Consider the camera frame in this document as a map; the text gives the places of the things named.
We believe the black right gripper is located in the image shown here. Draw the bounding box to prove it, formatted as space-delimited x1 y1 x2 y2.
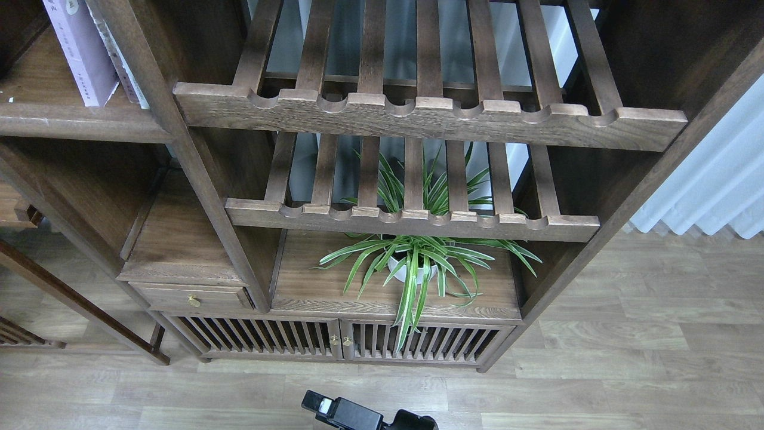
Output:
301 390 439 429

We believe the dark wooden side furniture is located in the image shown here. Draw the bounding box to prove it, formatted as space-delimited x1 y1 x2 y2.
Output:
2 182 170 366

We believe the white book behind post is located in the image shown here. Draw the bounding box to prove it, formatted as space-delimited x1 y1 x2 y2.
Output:
86 1 150 109

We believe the white and lilac book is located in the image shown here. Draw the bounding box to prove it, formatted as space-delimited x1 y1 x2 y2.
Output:
43 1 118 108

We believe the dark wooden bookshelf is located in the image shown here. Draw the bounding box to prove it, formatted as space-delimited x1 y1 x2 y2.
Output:
2 1 762 372

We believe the white plant pot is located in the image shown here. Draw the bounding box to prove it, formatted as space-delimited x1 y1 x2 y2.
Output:
388 254 439 285

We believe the white pleated curtain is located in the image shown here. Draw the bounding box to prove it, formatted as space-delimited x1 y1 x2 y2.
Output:
630 77 763 239

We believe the brass drawer knob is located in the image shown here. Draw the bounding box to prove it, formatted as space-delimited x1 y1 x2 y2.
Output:
187 294 201 308

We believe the green spider plant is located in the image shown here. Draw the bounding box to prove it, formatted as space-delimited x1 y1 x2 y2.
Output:
313 155 542 351

